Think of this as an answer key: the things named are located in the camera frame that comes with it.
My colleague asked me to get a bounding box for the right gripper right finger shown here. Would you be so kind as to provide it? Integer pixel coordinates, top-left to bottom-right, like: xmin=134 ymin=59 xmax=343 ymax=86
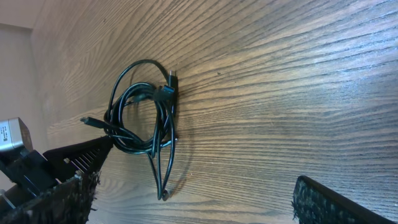
xmin=292 ymin=175 xmax=395 ymax=224

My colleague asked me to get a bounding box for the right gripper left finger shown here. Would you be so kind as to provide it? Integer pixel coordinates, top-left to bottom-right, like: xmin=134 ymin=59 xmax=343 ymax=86
xmin=1 ymin=172 xmax=100 ymax=224

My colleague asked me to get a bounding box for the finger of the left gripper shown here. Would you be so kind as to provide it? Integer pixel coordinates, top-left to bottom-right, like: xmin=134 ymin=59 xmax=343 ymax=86
xmin=43 ymin=136 xmax=113 ymax=182

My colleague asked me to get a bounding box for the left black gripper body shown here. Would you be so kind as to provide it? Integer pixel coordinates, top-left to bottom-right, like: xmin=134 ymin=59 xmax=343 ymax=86
xmin=1 ymin=149 xmax=62 ymax=197

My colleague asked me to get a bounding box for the black USB-C cable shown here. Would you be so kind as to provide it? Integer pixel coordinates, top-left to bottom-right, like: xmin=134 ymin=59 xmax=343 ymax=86
xmin=80 ymin=58 xmax=180 ymax=202

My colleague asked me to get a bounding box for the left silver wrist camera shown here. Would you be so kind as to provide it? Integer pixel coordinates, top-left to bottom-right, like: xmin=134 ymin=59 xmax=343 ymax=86
xmin=1 ymin=117 xmax=33 ymax=152

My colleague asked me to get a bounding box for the cardboard wall panel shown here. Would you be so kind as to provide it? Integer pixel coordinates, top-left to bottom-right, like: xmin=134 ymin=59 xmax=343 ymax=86
xmin=1 ymin=1 xmax=48 ymax=152

